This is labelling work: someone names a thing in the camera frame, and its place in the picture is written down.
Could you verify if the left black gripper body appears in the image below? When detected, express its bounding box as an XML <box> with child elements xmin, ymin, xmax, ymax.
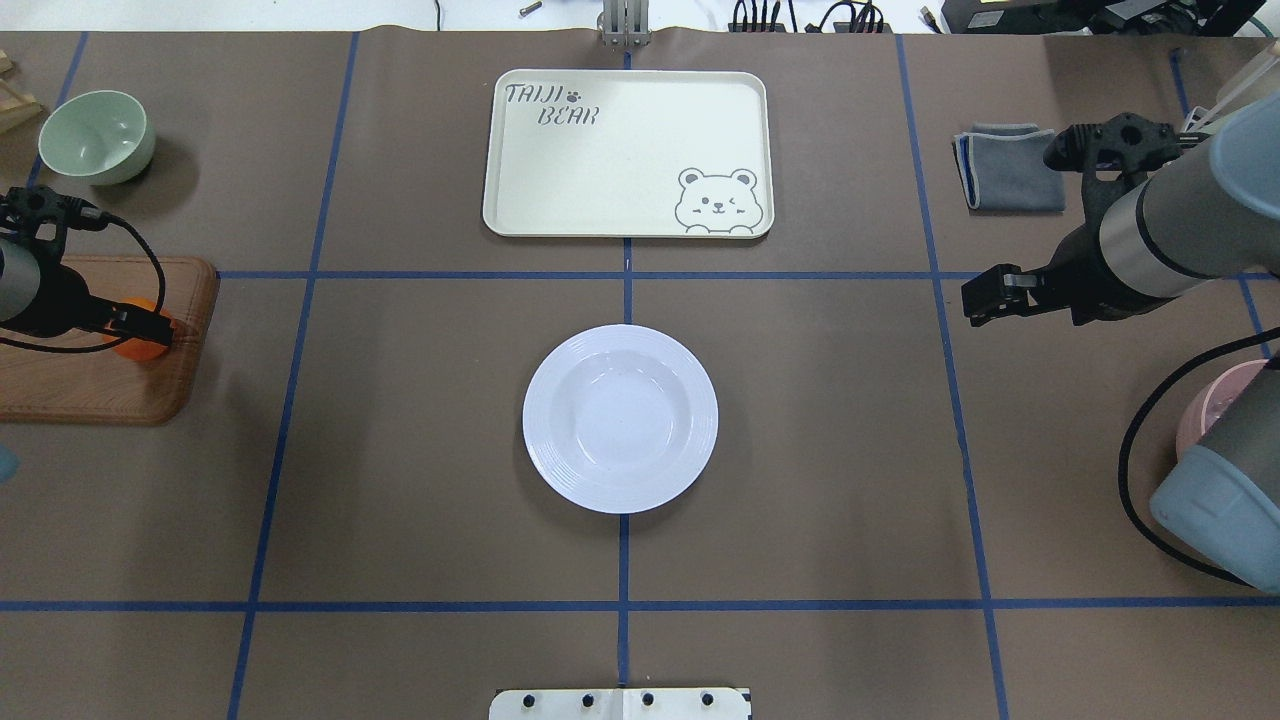
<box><xmin>40</xmin><ymin>265</ymin><xmax>123</xmax><ymax>338</ymax></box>

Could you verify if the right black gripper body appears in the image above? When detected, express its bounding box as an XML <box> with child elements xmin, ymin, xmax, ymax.
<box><xmin>1036</xmin><ymin>225</ymin><xmax>1166</xmax><ymax>325</ymax></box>

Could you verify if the orange fruit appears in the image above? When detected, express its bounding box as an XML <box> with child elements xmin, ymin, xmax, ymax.
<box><xmin>99</xmin><ymin>297</ymin><xmax>170</xmax><ymax>363</ymax></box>

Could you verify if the white round plate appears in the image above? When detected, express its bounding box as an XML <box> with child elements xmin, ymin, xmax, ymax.
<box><xmin>521</xmin><ymin>324</ymin><xmax>721</xmax><ymax>515</ymax></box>

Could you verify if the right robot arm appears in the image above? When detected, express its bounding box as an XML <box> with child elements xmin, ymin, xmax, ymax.
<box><xmin>960</xmin><ymin>94</ymin><xmax>1277</xmax><ymax>594</ymax></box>

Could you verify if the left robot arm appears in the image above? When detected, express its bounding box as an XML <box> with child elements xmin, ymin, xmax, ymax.
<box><xmin>3</xmin><ymin>240</ymin><xmax>177</xmax><ymax>355</ymax></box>

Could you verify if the cream bear tray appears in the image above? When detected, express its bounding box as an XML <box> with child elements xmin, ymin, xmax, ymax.
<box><xmin>483</xmin><ymin>68</ymin><xmax>774</xmax><ymax>240</ymax></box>

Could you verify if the wooden cutting board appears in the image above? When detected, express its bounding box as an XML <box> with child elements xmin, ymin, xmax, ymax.
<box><xmin>1</xmin><ymin>258</ymin><xmax>219</xmax><ymax>427</ymax></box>

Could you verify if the grey folded cloth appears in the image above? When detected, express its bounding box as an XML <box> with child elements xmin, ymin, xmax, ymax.
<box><xmin>952</xmin><ymin>123</ymin><xmax>1066</xmax><ymax>213</ymax></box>

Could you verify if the green ceramic bowl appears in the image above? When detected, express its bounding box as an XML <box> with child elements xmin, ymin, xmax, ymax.
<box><xmin>37</xmin><ymin>90</ymin><xmax>157</xmax><ymax>186</ymax></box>

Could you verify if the wooden cup rack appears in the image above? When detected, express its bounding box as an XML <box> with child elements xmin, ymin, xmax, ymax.
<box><xmin>1</xmin><ymin>50</ymin><xmax>45</xmax><ymax>135</ymax></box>

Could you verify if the white cup rack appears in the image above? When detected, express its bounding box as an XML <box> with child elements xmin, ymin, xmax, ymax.
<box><xmin>1180</xmin><ymin>38</ymin><xmax>1279</xmax><ymax>135</ymax></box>

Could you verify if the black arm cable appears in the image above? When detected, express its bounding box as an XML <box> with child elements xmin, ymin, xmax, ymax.
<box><xmin>0</xmin><ymin>208</ymin><xmax>168</xmax><ymax>355</ymax></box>

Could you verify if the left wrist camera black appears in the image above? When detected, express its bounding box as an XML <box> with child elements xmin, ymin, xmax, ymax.
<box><xmin>1</xmin><ymin>184</ymin><xmax>108</xmax><ymax>263</ymax></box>

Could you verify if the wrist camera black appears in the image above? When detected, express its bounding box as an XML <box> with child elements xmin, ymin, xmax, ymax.
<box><xmin>1</xmin><ymin>184</ymin><xmax>108</xmax><ymax>263</ymax></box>
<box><xmin>1042</xmin><ymin>113</ymin><xmax>1201</xmax><ymax>232</ymax></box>

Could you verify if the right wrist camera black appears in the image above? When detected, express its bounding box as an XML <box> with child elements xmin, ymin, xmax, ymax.
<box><xmin>1042</xmin><ymin>113</ymin><xmax>1201</xmax><ymax>232</ymax></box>

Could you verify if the aluminium frame post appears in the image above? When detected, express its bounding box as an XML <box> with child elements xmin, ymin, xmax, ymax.
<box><xmin>596</xmin><ymin>0</ymin><xmax>652</xmax><ymax>51</ymax></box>

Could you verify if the white camera pole base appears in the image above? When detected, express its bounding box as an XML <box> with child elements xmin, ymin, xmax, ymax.
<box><xmin>488</xmin><ymin>687</ymin><xmax>753</xmax><ymax>719</ymax></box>

